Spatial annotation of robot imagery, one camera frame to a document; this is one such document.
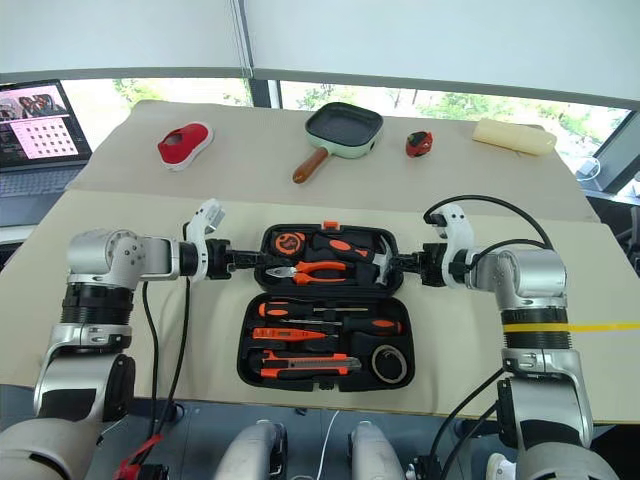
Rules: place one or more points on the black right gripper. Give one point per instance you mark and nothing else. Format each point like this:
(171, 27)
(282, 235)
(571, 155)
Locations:
(434, 265)

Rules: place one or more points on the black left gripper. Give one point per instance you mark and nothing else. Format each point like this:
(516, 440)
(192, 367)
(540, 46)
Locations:
(220, 260)

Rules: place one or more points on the orange black screwdriver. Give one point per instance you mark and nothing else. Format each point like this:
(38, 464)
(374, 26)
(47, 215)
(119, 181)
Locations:
(382, 326)
(270, 309)

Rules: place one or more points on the orange tester pen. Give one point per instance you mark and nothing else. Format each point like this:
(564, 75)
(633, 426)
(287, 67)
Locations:
(280, 334)

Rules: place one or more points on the black electrical tape roll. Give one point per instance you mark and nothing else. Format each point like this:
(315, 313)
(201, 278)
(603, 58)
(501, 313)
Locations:
(374, 364)

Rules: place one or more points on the orange black utility knife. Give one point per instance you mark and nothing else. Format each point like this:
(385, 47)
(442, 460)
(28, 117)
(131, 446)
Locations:
(310, 365)

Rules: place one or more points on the black plastic tool case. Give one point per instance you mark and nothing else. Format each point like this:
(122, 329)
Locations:
(300, 384)

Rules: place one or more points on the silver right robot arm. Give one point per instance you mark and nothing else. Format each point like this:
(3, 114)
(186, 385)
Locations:
(530, 275)

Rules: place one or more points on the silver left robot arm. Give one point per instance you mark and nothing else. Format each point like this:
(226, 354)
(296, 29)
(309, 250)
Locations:
(145, 257)

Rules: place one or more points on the steel claw hammer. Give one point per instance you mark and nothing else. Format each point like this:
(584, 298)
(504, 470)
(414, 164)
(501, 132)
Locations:
(385, 260)

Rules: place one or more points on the orange black tape measure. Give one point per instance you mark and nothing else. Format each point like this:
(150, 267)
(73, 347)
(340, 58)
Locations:
(287, 243)

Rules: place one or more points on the beige table cover sheet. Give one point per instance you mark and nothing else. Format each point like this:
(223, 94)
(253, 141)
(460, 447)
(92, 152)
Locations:
(210, 340)
(250, 185)

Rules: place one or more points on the red black tape measure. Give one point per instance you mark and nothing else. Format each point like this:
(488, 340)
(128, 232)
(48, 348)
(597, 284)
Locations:
(419, 145)

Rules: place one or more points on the red white shoe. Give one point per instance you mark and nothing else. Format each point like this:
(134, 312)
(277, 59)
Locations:
(192, 135)

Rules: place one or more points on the green square frying pan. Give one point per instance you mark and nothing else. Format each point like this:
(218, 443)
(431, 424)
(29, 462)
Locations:
(345, 125)

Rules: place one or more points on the cream foam roll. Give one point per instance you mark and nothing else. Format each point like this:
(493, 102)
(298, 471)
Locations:
(512, 136)

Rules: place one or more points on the black table leg foot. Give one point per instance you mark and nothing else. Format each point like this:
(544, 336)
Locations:
(172, 411)

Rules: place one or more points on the grey rounded shape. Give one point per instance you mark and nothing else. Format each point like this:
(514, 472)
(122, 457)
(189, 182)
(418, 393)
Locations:
(250, 450)
(375, 452)

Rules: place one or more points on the white power adapter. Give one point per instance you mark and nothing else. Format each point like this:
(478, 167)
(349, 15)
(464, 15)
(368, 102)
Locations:
(588, 169)

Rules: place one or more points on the yellow tape strip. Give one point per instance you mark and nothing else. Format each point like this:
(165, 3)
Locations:
(605, 327)

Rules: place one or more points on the white roller blind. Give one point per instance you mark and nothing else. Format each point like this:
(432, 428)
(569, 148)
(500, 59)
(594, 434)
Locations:
(115, 35)
(440, 35)

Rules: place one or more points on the open laptop computer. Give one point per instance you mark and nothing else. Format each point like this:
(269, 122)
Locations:
(35, 125)

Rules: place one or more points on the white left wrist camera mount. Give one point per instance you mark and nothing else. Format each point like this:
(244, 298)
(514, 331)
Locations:
(202, 220)

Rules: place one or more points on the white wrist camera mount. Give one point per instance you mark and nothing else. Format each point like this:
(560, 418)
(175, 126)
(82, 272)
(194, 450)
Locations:
(457, 225)
(202, 220)

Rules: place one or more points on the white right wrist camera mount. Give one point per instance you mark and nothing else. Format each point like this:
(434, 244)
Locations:
(457, 225)

